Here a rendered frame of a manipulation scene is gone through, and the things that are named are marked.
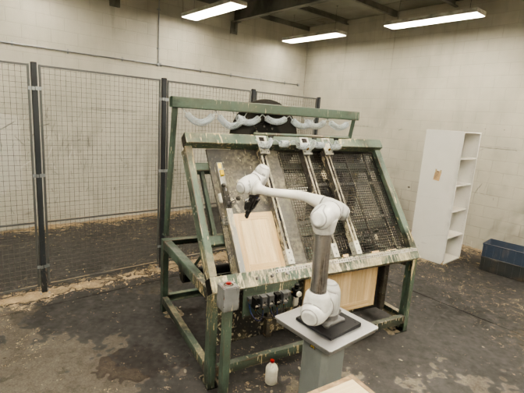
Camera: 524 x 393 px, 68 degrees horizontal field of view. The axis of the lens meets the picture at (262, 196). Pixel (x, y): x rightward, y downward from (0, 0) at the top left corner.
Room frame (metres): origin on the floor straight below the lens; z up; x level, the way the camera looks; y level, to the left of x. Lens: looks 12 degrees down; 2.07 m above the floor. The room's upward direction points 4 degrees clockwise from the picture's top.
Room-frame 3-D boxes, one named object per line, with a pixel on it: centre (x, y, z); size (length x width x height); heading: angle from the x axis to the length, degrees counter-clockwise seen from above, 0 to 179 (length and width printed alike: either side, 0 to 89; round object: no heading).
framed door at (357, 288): (3.54, -0.83, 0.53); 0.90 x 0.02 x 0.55; 120
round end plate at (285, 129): (4.08, 0.00, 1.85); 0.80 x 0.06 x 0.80; 120
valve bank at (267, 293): (2.79, -0.16, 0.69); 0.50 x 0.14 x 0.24; 120
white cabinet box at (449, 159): (6.20, -2.91, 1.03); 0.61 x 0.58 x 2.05; 131
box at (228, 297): (2.51, 0.19, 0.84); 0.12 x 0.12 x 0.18; 30
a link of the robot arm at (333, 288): (2.41, -0.48, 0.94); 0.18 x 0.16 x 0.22; 150
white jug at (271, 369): (2.77, -0.17, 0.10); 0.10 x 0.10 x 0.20
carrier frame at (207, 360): (3.77, -0.29, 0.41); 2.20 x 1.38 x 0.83; 120
